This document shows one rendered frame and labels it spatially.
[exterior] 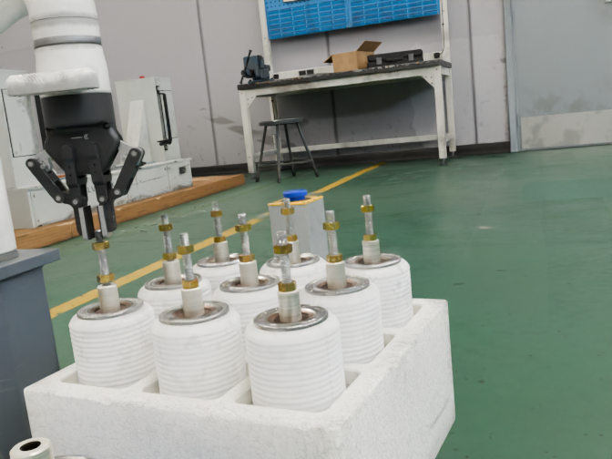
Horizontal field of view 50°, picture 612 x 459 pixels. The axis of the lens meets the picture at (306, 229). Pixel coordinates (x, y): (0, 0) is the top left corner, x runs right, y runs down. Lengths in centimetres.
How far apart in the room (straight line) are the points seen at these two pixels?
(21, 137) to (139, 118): 118
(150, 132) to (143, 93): 25
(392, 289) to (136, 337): 32
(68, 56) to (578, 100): 507
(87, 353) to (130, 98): 368
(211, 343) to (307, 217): 42
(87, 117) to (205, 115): 560
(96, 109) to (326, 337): 34
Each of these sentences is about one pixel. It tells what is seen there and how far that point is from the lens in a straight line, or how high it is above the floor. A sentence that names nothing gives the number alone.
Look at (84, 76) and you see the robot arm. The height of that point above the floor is 51.
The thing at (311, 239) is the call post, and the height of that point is 25.
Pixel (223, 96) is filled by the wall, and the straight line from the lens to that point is 623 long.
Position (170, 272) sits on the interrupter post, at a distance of 87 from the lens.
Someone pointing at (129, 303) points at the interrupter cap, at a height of 25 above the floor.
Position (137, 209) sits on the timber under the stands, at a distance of 373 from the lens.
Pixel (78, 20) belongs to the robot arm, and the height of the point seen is 57.
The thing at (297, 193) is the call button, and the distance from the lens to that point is 106.
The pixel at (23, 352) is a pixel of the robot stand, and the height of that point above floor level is 18.
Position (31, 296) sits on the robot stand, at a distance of 97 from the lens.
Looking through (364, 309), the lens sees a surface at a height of 23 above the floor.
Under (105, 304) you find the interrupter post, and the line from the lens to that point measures 78.
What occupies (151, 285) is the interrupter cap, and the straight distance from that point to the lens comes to 87.
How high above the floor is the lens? 45
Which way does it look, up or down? 10 degrees down
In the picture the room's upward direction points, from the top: 6 degrees counter-clockwise
